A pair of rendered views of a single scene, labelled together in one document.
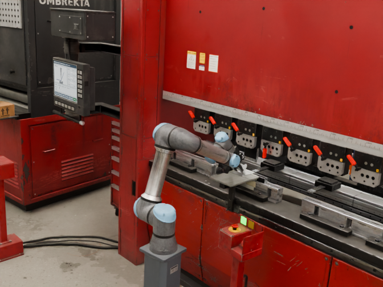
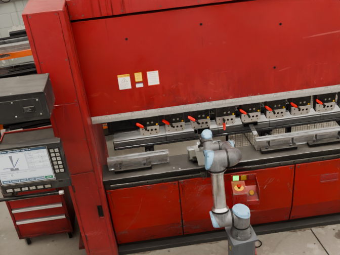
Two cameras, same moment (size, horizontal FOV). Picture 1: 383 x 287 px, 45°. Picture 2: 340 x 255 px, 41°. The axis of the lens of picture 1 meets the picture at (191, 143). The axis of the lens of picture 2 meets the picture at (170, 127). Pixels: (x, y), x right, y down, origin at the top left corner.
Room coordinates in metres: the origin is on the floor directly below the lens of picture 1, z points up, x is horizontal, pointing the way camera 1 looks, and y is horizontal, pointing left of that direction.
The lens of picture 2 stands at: (1.03, 2.06, 3.12)
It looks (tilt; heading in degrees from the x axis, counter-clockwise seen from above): 33 degrees down; 311
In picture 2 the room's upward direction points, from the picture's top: 6 degrees counter-clockwise
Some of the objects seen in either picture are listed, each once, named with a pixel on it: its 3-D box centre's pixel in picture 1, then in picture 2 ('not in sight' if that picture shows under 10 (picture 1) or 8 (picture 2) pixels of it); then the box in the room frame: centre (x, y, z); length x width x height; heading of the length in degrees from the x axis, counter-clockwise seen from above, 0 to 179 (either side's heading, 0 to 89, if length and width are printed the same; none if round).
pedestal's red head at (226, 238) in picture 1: (240, 237); (245, 189); (2.41, -0.32, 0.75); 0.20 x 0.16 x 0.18; 38
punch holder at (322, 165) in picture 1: (334, 157); (274, 107); (2.42, -0.79, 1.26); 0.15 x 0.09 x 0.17; 44
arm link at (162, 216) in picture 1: (163, 218); (240, 215); (2.20, 0.12, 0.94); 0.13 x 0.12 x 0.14; 43
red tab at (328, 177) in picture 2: not in sight; (329, 177); (1.99, -0.99, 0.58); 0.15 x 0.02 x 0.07; 44
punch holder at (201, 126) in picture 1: (205, 120); (149, 123); (3.14, -0.09, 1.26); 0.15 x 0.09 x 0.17; 44
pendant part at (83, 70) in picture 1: (74, 85); (32, 163); (3.30, 0.86, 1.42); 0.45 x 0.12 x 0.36; 43
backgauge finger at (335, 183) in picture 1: (321, 185); (251, 125); (2.63, -0.80, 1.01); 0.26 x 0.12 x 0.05; 134
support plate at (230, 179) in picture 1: (234, 177); (207, 154); (2.73, -0.28, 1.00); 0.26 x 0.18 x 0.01; 134
